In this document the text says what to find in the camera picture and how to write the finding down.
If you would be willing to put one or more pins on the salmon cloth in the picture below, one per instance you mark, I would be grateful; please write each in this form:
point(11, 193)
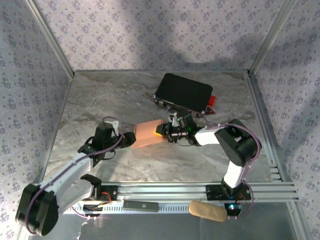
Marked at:
point(146, 131)

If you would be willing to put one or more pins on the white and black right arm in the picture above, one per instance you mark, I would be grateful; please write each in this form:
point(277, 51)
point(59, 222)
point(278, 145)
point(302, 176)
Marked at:
point(207, 136)

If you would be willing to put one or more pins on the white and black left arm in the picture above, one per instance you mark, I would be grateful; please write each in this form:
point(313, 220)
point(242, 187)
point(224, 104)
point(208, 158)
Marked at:
point(71, 165)

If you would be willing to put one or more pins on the red triangular piece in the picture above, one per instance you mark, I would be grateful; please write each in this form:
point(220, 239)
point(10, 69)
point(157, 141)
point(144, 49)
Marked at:
point(210, 111)

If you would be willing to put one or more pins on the black rectangular case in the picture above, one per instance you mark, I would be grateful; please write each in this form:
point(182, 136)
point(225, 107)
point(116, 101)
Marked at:
point(185, 91)

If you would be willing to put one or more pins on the red plastic block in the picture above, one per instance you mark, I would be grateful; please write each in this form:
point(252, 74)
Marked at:
point(212, 100)

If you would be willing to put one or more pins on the black rectangular bar device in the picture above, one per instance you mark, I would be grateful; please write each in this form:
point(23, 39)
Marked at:
point(141, 206)

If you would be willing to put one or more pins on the tan foam roll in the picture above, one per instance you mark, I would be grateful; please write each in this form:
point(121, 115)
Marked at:
point(207, 211)

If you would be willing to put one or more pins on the black connector board with light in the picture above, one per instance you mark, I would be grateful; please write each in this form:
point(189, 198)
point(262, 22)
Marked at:
point(233, 208)

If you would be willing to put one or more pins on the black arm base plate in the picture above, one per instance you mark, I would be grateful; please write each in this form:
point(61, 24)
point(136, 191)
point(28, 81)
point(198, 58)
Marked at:
point(212, 192)
point(112, 193)

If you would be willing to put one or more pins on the wide aluminium frame rail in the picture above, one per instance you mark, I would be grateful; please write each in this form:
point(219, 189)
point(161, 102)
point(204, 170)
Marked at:
point(162, 192)

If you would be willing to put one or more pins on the aluminium side frame rail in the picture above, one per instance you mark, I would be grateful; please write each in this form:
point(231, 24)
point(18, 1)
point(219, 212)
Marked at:
point(265, 125)

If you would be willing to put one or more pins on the aluminium frame post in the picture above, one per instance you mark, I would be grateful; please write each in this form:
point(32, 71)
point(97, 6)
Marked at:
point(51, 40)
point(271, 37)

